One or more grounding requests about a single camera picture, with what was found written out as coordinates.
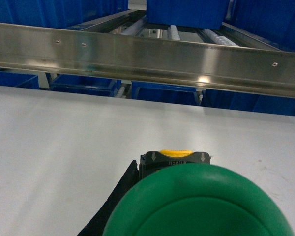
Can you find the white roller track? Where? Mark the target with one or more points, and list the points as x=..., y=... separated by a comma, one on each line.
x=136, y=27

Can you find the blue bin lower centre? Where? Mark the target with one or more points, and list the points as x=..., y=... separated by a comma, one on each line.
x=164, y=93

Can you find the blue bin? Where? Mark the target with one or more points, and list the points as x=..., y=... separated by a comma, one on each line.
x=85, y=85
x=206, y=14
x=273, y=20
x=57, y=14
x=164, y=93
x=27, y=81
x=248, y=102

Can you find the blue bin lower right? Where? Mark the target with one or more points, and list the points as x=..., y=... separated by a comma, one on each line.
x=248, y=102

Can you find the blue bin upper left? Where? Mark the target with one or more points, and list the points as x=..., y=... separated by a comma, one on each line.
x=57, y=14

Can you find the blue bin lower far left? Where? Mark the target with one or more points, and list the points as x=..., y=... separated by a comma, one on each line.
x=27, y=81

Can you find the blue bin upper centre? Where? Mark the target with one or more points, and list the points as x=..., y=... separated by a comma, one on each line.
x=206, y=14

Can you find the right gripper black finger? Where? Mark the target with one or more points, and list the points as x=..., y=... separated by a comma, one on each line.
x=96, y=226

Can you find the stainless steel shelf rail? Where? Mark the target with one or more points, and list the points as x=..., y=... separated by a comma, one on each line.
x=152, y=60

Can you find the blue bin upper right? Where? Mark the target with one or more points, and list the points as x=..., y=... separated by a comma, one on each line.
x=273, y=20

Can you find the green mushroom push button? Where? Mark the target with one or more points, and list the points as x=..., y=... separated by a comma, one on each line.
x=179, y=193

